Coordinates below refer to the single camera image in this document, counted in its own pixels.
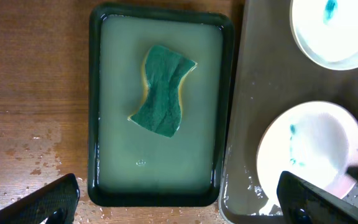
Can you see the large brown serving tray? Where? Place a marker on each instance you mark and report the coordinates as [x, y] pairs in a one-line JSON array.
[[272, 76]]

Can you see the white plate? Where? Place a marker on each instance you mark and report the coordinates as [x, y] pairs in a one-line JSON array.
[[317, 141], [326, 31]]

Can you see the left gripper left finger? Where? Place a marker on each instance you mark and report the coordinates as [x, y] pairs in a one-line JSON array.
[[53, 203]]

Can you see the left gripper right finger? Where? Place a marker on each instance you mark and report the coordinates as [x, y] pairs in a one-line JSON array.
[[303, 202]]

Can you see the small green water tray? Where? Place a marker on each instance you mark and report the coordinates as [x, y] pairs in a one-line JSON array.
[[130, 166]]

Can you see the green and yellow sponge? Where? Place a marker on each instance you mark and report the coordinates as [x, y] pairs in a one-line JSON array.
[[163, 74]]

